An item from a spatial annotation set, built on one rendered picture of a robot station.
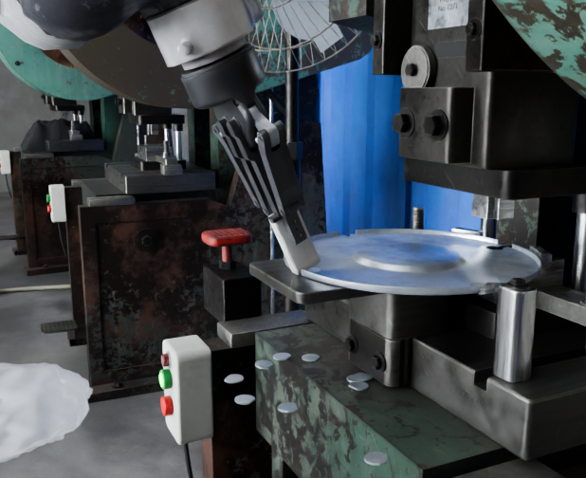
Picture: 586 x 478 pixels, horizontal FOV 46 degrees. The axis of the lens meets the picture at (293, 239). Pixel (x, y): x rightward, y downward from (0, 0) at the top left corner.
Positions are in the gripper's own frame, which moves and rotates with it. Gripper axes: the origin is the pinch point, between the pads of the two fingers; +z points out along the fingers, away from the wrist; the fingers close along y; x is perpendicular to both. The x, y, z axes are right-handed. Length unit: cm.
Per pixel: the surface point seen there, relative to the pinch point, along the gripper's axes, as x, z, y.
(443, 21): 26.7, -12.8, -0.9
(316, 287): -1.8, 3.4, 5.3
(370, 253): 8.4, 7.3, -1.8
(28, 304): -38, 75, -264
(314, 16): 51, -10, -73
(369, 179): 119, 85, -205
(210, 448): -16.4, 31.0, -22.7
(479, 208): 23.2, 9.1, 0.1
